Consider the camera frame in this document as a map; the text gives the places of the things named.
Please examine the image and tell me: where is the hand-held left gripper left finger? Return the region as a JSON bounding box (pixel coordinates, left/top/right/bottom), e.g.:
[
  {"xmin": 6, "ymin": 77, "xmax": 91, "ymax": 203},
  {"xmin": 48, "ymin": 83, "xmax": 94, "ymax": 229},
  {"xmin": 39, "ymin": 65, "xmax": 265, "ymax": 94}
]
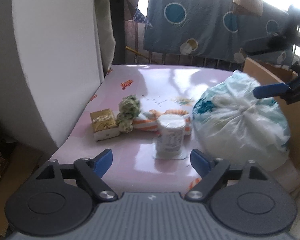
[{"xmin": 36, "ymin": 149, "xmax": 118, "ymax": 202}]

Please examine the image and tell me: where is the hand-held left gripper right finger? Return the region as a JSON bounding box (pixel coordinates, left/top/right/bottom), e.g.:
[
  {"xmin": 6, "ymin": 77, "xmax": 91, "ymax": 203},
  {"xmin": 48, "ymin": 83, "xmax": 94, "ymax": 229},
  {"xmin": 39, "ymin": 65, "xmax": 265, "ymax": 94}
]
[{"xmin": 185, "ymin": 149, "xmax": 268, "ymax": 202}]

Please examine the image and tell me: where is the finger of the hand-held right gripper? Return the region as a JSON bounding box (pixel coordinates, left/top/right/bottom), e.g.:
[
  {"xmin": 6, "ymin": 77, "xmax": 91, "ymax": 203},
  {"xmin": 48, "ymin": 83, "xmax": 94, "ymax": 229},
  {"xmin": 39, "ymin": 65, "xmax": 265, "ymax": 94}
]
[{"xmin": 252, "ymin": 67, "xmax": 300, "ymax": 105}]

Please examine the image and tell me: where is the white plastic wipes container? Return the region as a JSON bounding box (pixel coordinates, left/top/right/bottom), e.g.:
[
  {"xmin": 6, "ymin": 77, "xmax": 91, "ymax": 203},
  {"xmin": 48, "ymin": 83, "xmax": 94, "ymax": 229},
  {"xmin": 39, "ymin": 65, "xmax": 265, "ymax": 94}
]
[{"xmin": 155, "ymin": 115, "xmax": 186, "ymax": 157}]

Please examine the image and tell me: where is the gold box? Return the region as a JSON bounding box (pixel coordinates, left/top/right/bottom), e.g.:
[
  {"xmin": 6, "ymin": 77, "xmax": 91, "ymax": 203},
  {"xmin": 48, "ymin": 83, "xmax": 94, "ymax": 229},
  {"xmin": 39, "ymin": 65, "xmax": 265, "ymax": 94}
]
[{"xmin": 90, "ymin": 108, "xmax": 121, "ymax": 142}]

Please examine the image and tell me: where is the white green plastic bag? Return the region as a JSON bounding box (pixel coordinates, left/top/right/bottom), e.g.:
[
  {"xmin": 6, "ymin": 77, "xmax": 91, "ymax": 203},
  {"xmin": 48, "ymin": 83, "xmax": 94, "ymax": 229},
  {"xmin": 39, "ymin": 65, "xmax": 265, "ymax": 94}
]
[{"xmin": 191, "ymin": 70, "xmax": 292, "ymax": 172}]

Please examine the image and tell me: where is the orange striped cloth toy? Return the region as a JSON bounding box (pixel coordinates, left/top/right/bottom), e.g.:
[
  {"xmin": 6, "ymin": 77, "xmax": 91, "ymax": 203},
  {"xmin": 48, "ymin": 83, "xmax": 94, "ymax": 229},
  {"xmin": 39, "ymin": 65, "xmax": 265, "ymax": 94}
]
[{"xmin": 132, "ymin": 109, "xmax": 193, "ymax": 137}]

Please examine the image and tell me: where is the green scrunchie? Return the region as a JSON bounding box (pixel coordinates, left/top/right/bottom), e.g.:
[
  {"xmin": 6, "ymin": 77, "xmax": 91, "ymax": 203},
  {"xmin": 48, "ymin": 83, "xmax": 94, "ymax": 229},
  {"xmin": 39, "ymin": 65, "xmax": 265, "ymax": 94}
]
[{"xmin": 116, "ymin": 94, "xmax": 142, "ymax": 134}]

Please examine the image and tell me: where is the scooter with black seat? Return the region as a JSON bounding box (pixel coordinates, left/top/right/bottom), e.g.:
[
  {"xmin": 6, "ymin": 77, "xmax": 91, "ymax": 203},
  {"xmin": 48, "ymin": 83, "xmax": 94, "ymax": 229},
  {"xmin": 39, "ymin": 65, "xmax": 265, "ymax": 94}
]
[{"xmin": 242, "ymin": 5, "xmax": 300, "ymax": 56}]

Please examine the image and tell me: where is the blue bedsheet with circles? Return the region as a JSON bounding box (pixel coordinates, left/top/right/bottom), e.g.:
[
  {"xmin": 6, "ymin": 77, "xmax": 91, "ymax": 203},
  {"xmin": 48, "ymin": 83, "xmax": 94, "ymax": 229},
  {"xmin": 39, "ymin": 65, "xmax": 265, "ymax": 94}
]
[{"xmin": 143, "ymin": 0, "xmax": 294, "ymax": 67}]

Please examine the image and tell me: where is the yellow stick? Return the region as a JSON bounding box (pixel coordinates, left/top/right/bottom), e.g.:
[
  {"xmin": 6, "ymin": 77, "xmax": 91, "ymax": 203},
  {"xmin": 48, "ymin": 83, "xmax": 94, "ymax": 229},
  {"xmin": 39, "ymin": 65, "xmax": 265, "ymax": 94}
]
[{"xmin": 125, "ymin": 46, "xmax": 151, "ymax": 59}]

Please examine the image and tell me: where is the beige curtain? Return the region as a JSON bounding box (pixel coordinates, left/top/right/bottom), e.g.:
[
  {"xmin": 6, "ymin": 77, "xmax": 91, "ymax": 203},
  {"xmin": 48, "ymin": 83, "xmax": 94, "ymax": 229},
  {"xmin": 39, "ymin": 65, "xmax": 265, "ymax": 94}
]
[{"xmin": 92, "ymin": 0, "xmax": 116, "ymax": 77}]

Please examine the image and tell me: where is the blue star-patterned cloth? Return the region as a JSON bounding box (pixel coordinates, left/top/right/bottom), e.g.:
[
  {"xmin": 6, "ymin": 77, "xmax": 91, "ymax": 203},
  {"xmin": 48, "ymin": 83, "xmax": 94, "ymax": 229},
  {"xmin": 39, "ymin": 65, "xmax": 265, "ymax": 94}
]
[{"xmin": 133, "ymin": 8, "xmax": 154, "ymax": 29}]

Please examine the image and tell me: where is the dark door frame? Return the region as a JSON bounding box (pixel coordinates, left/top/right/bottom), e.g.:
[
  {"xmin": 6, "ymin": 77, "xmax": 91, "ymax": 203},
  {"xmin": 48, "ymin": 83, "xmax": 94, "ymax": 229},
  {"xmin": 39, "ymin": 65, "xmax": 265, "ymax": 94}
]
[{"xmin": 107, "ymin": 0, "xmax": 127, "ymax": 66}]

